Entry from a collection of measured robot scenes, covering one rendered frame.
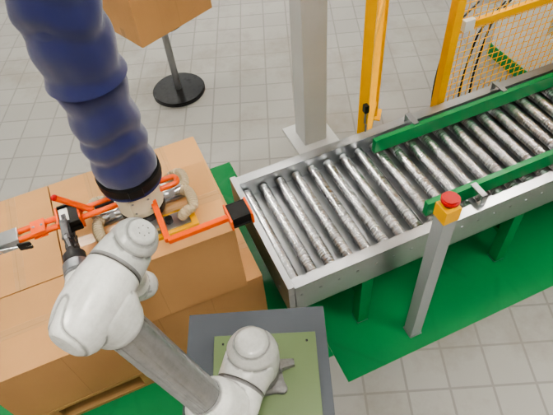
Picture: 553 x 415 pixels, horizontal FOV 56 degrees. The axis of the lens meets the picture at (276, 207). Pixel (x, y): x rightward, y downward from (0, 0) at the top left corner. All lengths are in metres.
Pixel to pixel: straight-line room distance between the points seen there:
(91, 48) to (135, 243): 0.56
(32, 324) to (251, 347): 1.17
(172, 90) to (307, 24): 1.50
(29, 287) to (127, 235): 1.45
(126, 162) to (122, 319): 0.69
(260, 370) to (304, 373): 0.27
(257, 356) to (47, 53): 0.99
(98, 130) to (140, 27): 1.93
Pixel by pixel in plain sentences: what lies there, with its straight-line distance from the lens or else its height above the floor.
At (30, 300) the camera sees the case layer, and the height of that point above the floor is 0.54.
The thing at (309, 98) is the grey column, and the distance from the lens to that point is 3.31.
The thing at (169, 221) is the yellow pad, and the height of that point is 0.99.
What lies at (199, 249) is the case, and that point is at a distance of 1.97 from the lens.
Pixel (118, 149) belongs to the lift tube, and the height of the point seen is 1.39.
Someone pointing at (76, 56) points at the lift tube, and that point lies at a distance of 1.48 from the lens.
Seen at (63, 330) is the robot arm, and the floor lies 1.55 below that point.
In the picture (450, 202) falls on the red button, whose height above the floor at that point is 1.04.
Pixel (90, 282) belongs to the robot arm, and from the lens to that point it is 1.16.
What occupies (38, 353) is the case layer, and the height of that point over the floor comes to 0.54.
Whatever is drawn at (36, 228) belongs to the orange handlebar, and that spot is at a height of 1.09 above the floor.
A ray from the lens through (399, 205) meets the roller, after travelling 2.54.
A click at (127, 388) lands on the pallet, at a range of 2.78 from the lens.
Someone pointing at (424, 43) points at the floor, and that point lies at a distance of 4.55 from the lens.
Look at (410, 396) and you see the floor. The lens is 2.67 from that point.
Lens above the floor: 2.49
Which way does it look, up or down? 51 degrees down
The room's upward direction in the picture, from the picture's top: 6 degrees counter-clockwise
